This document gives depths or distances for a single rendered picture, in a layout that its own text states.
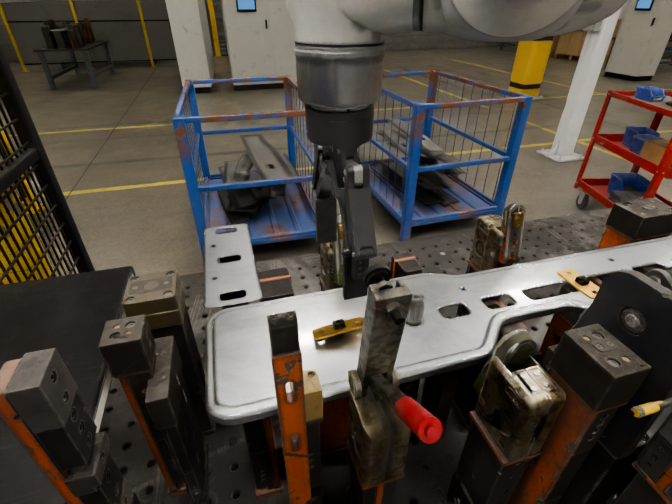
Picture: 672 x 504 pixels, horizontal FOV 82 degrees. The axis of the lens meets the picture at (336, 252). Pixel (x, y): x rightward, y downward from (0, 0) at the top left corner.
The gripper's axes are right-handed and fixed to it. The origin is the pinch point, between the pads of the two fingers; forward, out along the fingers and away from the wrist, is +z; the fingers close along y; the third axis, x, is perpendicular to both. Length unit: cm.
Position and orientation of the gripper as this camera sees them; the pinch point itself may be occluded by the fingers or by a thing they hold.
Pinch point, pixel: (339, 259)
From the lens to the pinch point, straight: 52.7
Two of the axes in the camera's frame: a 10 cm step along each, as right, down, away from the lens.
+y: -2.8, -5.2, 8.1
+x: -9.6, 1.5, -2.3
